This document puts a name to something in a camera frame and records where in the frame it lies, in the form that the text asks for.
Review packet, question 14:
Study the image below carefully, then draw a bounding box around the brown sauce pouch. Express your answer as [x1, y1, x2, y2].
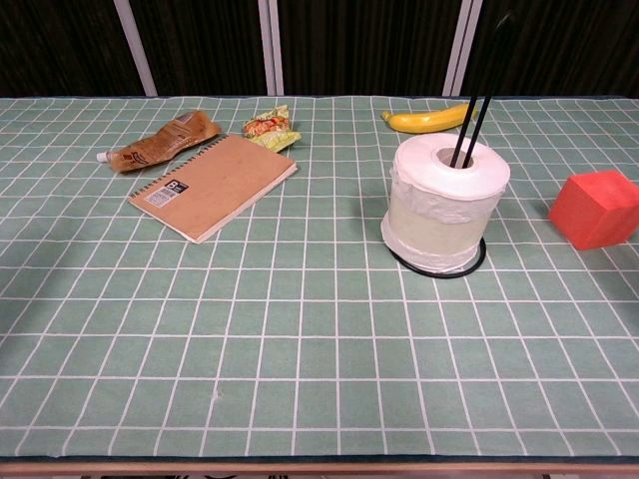
[96, 110, 223, 175]

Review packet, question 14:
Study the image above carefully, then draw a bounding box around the green snack packet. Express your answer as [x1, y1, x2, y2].
[242, 104, 303, 153]

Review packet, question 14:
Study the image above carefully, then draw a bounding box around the green grid tablecloth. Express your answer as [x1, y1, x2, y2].
[0, 95, 639, 458]

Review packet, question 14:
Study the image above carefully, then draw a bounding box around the white toilet paper roll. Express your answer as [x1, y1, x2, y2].
[379, 133, 511, 273]

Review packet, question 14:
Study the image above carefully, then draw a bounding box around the brown spiral notebook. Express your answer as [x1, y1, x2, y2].
[127, 133, 300, 244]

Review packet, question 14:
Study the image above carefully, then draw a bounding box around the red foam cube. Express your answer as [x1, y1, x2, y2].
[547, 169, 639, 250]

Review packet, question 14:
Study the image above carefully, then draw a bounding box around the dark folding screen white frame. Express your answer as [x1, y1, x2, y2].
[0, 0, 639, 99]

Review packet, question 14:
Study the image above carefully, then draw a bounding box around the black wire roll holder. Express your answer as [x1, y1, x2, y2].
[396, 12, 515, 280]

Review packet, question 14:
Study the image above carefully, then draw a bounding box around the yellow banana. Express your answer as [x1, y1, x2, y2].
[381, 103, 479, 135]

